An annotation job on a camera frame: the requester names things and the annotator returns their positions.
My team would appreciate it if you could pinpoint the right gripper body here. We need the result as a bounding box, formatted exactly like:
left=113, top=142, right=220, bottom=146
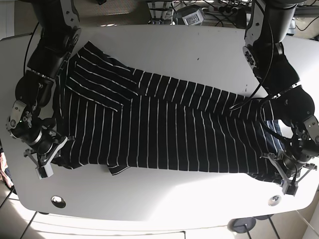
left=23, top=136, right=75, bottom=172

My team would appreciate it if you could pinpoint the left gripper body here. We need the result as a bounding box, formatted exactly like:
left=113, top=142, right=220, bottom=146
left=261, top=151, right=318, bottom=189

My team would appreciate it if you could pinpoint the black white striped shirt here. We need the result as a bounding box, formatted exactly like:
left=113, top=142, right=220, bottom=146
left=53, top=42, right=284, bottom=184

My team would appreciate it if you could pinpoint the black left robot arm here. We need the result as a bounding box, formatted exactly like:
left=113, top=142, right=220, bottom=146
left=243, top=0, right=319, bottom=193

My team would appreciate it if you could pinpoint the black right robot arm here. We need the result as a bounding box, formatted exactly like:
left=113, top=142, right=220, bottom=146
left=6, top=0, right=81, bottom=179

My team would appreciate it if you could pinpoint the right table grommet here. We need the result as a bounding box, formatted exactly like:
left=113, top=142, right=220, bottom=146
left=268, top=195, right=282, bottom=207

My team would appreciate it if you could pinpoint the table grommet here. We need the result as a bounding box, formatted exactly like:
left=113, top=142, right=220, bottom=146
left=268, top=195, right=282, bottom=207
left=51, top=195, right=66, bottom=209

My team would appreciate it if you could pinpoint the left table grommet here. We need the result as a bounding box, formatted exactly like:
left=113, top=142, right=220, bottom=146
left=51, top=195, right=66, bottom=209

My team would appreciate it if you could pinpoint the round black stand base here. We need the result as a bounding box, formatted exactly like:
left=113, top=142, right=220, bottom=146
left=227, top=217, right=256, bottom=234

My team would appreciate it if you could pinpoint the grey socket box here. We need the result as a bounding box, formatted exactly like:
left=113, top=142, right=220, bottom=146
left=178, top=5, right=204, bottom=26

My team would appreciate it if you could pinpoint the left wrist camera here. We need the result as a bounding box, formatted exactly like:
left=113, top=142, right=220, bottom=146
left=282, top=184, right=298, bottom=196

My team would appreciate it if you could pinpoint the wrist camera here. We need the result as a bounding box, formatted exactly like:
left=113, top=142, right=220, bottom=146
left=282, top=184, right=298, bottom=196
left=35, top=164, right=53, bottom=179

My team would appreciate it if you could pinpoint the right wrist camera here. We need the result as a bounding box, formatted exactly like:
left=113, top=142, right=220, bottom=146
left=35, top=164, right=53, bottom=179

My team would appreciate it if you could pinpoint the black looping arm cable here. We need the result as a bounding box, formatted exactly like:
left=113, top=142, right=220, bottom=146
left=229, top=14, right=275, bottom=111

